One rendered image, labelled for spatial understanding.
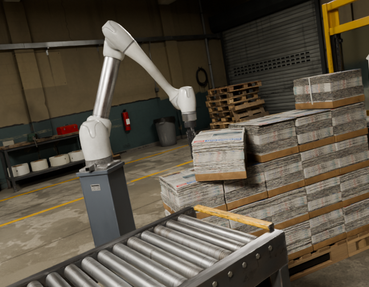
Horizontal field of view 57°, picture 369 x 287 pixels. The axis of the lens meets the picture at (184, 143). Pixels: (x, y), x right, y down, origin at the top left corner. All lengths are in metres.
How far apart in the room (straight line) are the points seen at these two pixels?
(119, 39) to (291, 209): 1.49
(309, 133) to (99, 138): 1.31
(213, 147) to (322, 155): 0.86
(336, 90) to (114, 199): 1.59
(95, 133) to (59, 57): 6.79
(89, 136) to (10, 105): 6.36
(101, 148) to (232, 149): 0.72
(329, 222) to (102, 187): 1.54
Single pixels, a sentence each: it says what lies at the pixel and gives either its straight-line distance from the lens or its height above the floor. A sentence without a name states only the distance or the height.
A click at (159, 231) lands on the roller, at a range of 1.47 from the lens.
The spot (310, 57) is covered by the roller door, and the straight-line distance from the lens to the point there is 9.44.
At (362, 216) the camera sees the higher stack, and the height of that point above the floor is 0.26.
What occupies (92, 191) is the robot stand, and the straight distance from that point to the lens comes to 2.00.
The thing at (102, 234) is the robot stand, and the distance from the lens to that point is 2.07.
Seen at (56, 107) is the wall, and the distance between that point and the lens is 8.47.
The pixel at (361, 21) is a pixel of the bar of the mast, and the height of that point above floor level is 1.63.
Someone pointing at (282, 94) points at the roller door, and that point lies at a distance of 9.98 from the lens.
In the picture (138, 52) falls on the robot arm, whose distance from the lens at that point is 2.03.
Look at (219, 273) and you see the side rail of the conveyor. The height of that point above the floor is 0.80.
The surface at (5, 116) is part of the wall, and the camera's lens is 8.21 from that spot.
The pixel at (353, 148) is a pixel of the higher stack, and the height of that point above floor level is 0.76.
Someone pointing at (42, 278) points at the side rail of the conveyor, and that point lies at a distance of 1.36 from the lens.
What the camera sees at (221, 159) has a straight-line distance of 1.88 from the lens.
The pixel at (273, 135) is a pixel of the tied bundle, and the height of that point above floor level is 0.98.
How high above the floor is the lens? 1.34
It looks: 8 degrees down
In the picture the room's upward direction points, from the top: 10 degrees counter-clockwise
